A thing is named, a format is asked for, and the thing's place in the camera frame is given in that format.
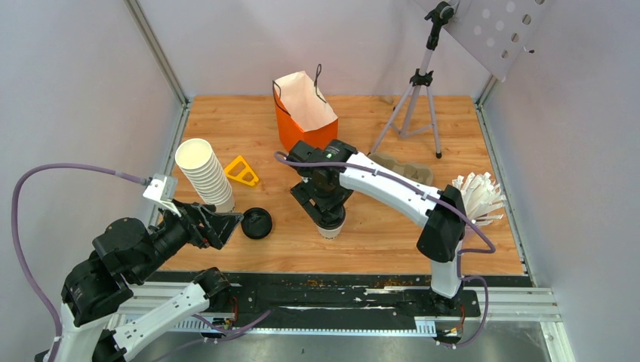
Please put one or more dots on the stack of white paper cups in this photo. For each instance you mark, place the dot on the stack of white paper cups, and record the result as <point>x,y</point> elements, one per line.
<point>198,162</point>

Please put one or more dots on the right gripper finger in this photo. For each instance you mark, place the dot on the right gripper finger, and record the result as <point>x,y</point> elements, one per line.
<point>312,202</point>
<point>337,213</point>

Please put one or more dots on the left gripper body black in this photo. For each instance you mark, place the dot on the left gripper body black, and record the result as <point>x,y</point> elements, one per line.
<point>189,229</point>

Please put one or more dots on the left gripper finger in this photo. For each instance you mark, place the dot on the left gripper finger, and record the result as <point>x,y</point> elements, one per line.
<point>222,228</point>
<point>205,209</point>

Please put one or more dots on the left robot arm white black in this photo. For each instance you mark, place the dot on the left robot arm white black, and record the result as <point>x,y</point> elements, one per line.
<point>128,253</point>

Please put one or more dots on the white paper coffee cup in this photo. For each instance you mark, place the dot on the white paper coffee cup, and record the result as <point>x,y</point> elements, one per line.
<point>330,229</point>

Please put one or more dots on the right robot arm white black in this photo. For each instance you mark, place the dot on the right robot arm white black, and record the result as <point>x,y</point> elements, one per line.
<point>440,213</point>

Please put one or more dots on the yellow triangular plastic piece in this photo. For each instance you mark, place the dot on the yellow triangular plastic piece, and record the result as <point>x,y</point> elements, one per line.
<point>240,171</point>

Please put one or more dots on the orange paper bag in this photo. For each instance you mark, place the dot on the orange paper bag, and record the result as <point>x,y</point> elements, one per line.
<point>302,111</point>

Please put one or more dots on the brown cardboard cup carrier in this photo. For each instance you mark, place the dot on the brown cardboard cup carrier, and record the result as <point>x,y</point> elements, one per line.
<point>417,172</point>

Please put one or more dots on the perforated grey metal panel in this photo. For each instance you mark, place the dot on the perforated grey metal panel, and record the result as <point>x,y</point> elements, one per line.
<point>492,32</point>

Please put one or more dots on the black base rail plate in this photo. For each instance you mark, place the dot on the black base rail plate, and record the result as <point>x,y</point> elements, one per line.
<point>341,301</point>

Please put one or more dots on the black coffee cup lid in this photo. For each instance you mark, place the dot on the black coffee cup lid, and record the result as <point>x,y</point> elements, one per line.
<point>257,223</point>

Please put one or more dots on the pink holder with white straws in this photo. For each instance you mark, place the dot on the pink holder with white straws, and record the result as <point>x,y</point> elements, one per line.
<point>482,197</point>

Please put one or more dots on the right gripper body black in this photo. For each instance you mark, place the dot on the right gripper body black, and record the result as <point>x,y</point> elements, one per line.
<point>321,194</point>

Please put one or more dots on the silver camera tripod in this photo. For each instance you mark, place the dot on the silver camera tripod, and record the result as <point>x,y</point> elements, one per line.
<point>400,120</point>

